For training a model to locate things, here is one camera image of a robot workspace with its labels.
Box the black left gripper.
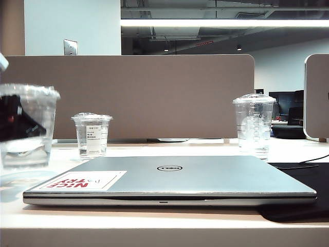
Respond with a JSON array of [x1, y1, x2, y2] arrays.
[[0, 94, 47, 143]]

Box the long white ceiling light strip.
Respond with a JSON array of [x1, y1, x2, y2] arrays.
[[120, 19, 329, 27]]

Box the black mouse mat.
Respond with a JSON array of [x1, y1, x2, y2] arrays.
[[257, 162, 329, 223]]

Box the black computer monitor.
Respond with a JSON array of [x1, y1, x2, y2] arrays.
[[269, 90, 305, 117]]

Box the black round seat cushion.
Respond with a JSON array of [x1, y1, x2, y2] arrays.
[[271, 125, 305, 140]]

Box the metal wall switch plate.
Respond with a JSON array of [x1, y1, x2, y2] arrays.
[[63, 39, 79, 56]]

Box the brown divider panel white edge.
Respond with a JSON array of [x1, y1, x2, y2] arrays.
[[304, 53, 329, 142]]

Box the silver divider base bracket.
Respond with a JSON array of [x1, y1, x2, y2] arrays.
[[156, 137, 190, 143]]

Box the clear cup with white label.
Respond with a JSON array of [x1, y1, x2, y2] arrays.
[[70, 112, 113, 158]]

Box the black office chair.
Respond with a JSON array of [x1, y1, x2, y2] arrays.
[[287, 106, 305, 127]]

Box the black cable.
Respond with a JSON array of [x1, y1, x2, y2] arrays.
[[299, 153, 329, 164]]

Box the silver Dell laptop with sticker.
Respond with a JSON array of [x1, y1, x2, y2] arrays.
[[22, 155, 317, 207]]

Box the wide brown desk divider panel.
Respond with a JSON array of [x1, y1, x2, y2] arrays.
[[0, 54, 255, 140]]

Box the tall clear cup dome lid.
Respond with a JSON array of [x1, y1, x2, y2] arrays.
[[232, 94, 276, 161]]

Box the clear plastic cup lid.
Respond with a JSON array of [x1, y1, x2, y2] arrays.
[[0, 82, 62, 170]]

